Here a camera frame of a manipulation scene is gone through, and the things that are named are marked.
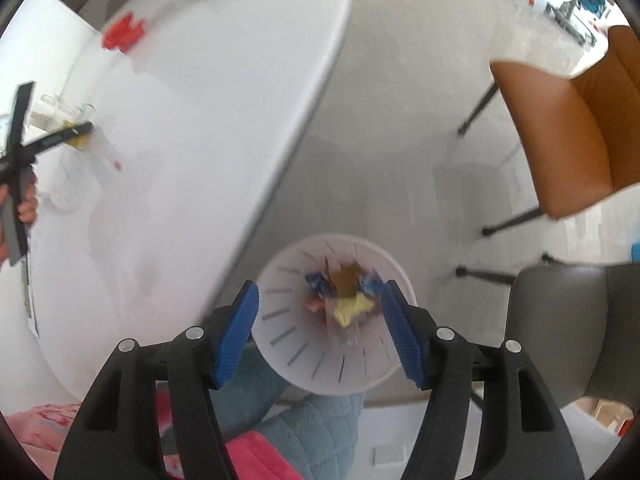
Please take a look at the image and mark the person's left hand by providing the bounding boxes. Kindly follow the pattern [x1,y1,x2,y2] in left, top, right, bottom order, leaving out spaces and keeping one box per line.
[0,170,40,233]

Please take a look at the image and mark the grey leather chair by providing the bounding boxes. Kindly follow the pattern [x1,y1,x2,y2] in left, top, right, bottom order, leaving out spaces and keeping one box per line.
[455,254,640,412]

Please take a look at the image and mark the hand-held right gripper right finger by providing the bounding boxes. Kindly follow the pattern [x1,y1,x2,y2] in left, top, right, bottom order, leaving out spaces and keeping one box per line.
[381,280,586,480]

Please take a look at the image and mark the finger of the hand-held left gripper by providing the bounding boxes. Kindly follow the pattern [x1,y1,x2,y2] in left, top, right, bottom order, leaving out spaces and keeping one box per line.
[24,121,95,157]

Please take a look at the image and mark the white slotted waste bin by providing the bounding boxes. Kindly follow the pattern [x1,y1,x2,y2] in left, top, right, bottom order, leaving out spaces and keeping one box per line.
[250,232,418,396]

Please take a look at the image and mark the teal quilted pants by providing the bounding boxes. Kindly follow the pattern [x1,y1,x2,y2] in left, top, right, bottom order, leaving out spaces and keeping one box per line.
[209,345,367,480]

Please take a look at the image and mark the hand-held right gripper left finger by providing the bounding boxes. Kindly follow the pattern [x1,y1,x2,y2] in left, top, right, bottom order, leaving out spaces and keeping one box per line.
[54,280,261,480]

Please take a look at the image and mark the white floor socket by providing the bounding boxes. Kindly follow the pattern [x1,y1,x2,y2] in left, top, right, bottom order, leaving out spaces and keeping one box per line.
[372,444,405,466]

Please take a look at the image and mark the pink printed cloth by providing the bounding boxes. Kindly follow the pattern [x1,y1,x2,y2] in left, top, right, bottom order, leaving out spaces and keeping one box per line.
[6,392,283,480]

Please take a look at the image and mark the orange leather chair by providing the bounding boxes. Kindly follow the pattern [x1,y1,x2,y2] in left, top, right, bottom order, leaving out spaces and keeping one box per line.
[457,25,640,237]

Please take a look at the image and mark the light wooden object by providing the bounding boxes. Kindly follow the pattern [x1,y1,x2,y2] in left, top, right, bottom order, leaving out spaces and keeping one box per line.
[575,396,635,437]

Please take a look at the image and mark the red crumpled wrapper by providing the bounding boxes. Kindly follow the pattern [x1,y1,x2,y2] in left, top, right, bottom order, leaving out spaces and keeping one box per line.
[101,12,149,52]

